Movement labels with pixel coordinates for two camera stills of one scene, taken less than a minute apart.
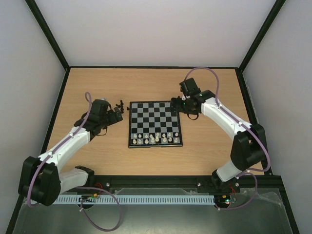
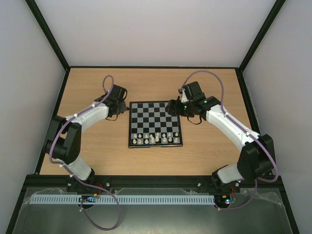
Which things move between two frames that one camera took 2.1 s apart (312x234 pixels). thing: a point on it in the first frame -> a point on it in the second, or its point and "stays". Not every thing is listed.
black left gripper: [114, 119] -> [124, 107]
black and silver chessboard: [153, 124] stays
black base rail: [183, 182] stays
